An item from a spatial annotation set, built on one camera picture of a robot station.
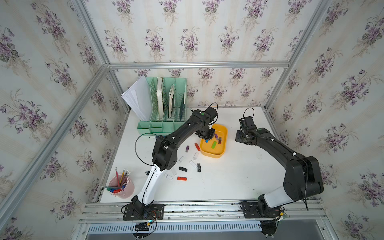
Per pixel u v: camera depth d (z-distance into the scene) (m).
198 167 0.88
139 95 0.96
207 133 0.79
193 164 0.90
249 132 0.66
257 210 0.72
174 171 0.88
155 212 0.73
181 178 0.84
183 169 0.88
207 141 0.91
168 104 1.01
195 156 0.93
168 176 0.85
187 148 0.96
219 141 0.99
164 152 0.56
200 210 0.75
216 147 0.98
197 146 0.95
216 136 1.02
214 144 0.99
